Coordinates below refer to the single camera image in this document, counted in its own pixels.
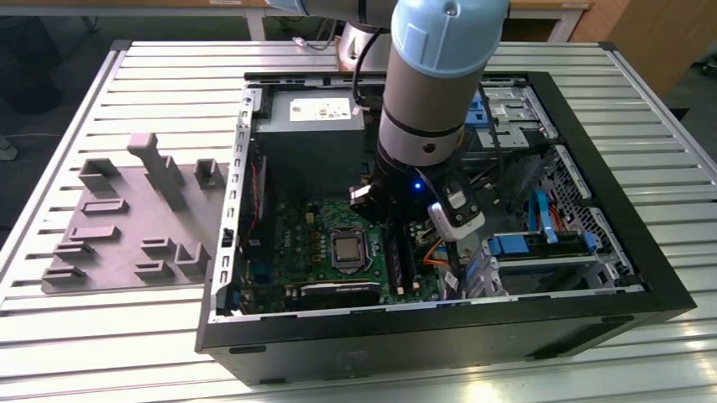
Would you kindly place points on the grey power supply unit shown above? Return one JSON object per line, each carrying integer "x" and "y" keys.
{"x": 307, "y": 159}

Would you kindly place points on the white framed desk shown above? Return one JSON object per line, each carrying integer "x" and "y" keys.
{"x": 567, "y": 25}

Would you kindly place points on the black graphics card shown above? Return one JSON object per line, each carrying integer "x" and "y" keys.
{"x": 335, "y": 296}

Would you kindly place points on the brown wooden cabinet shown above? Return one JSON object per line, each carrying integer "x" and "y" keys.
{"x": 643, "y": 33}

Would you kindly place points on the green motherboard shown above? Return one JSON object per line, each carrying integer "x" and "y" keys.
{"x": 301, "y": 260}

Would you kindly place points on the dark installed RAM stick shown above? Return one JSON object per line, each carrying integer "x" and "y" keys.
{"x": 410, "y": 260}

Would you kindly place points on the hard disk in blue carrier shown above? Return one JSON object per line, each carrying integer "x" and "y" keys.
{"x": 512, "y": 245}

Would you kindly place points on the grey parts rack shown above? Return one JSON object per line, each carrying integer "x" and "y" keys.
{"x": 140, "y": 226}

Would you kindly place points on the metal drive cage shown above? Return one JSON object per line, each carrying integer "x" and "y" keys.
{"x": 515, "y": 134}

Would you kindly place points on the black PC case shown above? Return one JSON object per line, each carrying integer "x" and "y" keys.
{"x": 391, "y": 348}

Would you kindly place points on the metal disk bay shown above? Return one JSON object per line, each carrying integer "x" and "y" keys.
{"x": 548, "y": 260}

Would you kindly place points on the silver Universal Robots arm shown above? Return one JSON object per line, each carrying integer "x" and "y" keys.
{"x": 431, "y": 84}

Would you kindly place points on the blue drive bay latch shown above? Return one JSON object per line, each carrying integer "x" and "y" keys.
{"x": 480, "y": 117}

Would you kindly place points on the CPU socket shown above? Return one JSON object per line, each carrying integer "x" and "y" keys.
{"x": 348, "y": 232}

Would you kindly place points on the silver CPU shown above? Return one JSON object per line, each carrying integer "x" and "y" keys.
{"x": 348, "y": 249}

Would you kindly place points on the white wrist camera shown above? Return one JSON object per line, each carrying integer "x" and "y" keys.
{"x": 456, "y": 222}

